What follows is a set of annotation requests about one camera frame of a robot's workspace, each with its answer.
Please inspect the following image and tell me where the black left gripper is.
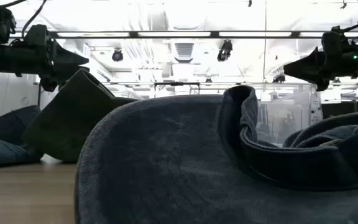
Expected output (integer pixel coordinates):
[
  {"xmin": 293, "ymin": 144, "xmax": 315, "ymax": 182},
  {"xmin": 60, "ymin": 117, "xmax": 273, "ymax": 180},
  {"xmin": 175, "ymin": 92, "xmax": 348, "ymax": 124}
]
[{"xmin": 39, "ymin": 29, "xmax": 90, "ymax": 93}]

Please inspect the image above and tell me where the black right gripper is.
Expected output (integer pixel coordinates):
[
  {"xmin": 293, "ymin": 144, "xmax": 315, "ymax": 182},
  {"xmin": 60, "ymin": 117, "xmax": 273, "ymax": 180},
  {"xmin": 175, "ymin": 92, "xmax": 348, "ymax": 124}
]
[{"xmin": 283, "ymin": 26, "xmax": 349, "ymax": 92}]

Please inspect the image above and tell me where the dark blue cap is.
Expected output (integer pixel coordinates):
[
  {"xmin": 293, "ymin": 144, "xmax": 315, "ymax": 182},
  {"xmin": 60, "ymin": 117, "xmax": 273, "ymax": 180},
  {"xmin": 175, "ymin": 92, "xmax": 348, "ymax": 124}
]
[{"xmin": 0, "ymin": 105, "xmax": 45, "ymax": 170}]

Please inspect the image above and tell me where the grey-blue denim cap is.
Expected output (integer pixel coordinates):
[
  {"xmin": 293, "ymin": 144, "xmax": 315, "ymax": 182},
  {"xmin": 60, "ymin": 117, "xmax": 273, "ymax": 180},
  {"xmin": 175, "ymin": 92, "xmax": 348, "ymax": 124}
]
[{"xmin": 74, "ymin": 85, "xmax": 358, "ymax": 224}]

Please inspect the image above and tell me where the white pillar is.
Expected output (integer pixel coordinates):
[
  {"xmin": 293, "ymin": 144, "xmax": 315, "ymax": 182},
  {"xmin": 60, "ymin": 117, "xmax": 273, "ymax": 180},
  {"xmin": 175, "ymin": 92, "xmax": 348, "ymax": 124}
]
[{"xmin": 309, "ymin": 85, "xmax": 323, "ymax": 125}]

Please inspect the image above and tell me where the thin vertical pole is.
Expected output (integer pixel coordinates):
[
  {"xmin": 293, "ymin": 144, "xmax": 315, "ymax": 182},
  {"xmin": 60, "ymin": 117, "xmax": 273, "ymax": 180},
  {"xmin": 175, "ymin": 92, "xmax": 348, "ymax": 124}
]
[{"xmin": 262, "ymin": 0, "xmax": 268, "ymax": 84}]

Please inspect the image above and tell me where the black partition panel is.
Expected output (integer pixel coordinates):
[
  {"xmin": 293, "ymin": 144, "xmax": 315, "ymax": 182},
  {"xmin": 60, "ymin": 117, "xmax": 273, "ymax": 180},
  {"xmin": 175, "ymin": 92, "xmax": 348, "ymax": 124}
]
[{"xmin": 321, "ymin": 101, "xmax": 358, "ymax": 119}]

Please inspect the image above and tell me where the clear plastic bin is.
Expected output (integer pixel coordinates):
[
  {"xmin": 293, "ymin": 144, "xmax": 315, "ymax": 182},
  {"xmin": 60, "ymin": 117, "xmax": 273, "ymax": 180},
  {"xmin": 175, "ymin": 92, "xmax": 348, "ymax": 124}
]
[{"xmin": 255, "ymin": 83, "xmax": 316, "ymax": 147}]

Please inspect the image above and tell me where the olive green cap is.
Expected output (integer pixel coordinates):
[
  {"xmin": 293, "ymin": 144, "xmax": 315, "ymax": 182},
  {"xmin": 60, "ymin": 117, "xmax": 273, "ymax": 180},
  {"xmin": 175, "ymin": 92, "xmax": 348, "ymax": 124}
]
[{"xmin": 22, "ymin": 68, "xmax": 138, "ymax": 163}]

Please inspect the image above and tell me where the black overhead light bar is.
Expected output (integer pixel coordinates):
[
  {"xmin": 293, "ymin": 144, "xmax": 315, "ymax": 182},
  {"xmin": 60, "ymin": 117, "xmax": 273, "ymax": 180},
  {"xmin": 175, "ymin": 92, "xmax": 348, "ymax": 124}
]
[{"xmin": 11, "ymin": 30, "xmax": 358, "ymax": 40}]

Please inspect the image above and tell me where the ceiling air vent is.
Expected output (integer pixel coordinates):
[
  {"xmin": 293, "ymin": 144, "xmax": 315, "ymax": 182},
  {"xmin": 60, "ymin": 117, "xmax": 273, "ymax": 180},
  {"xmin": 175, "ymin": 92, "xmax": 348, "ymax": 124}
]
[{"xmin": 174, "ymin": 42, "xmax": 195, "ymax": 63}]

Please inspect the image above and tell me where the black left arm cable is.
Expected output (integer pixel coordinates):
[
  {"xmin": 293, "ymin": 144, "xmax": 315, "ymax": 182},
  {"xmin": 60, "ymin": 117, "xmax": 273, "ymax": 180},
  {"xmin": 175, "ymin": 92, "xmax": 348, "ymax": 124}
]
[{"xmin": 21, "ymin": 0, "xmax": 48, "ymax": 40}]

